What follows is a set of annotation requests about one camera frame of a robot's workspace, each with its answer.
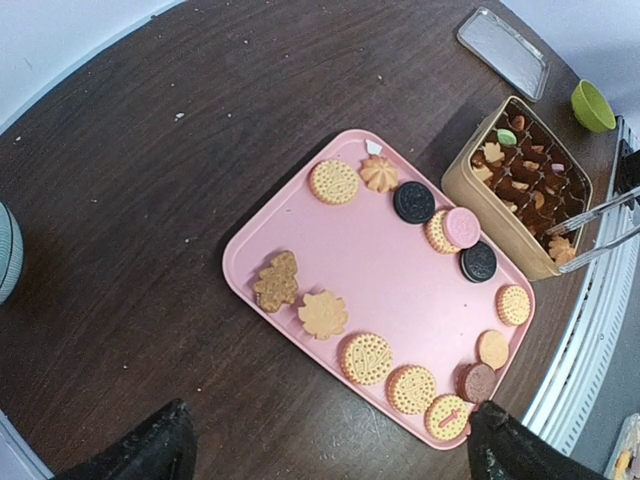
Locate plain tan round cookie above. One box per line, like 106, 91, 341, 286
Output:
476, 330, 510, 370

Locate round embossed cookie bottom right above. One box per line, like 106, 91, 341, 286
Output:
496, 285, 532, 327

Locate black sandwich cookie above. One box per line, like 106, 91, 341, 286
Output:
393, 181, 435, 225

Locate black cookie lower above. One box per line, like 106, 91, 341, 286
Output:
460, 241, 497, 283

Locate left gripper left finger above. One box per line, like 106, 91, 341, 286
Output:
55, 399, 197, 479

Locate green round cookie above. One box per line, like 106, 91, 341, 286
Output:
496, 128, 518, 147

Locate pink plastic tray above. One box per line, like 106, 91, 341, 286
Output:
221, 128, 537, 449

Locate embossed cookie left lower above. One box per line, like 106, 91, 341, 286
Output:
386, 365, 437, 415

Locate swirl butter cookie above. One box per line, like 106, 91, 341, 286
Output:
359, 155, 399, 194

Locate pale blue ceramic bowl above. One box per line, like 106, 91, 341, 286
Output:
1, 204, 24, 304

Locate embossed cookie left upper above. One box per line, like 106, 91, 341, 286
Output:
340, 333, 393, 386

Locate embossed cookie tray right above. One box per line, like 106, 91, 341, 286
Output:
424, 210, 460, 255

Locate green bowl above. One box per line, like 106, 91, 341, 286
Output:
571, 80, 616, 133

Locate dark red round cookie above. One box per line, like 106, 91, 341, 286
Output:
455, 362, 497, 404

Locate gold cookie tin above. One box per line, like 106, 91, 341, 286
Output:
441, 96, 592, 281

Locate brown leaf cookie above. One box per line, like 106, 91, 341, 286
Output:
252, 251, 299, 313

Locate round cookie red mark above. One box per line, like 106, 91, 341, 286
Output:
424, 394, 469, 441

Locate aluminium front rail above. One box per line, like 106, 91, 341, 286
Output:
519, 114, 640, 459

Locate silver tin lid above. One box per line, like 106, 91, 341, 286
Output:
456, 7, 550, 102

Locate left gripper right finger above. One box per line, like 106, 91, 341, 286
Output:
467, 400, 603, 480

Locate silver white tongs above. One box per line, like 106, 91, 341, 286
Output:
544, 187, 640, 275

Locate round cookie tray top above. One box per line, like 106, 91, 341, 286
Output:
309, 159, 359, 205

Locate tan maple leaf cookie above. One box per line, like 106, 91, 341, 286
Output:
298, 290, 349, 341

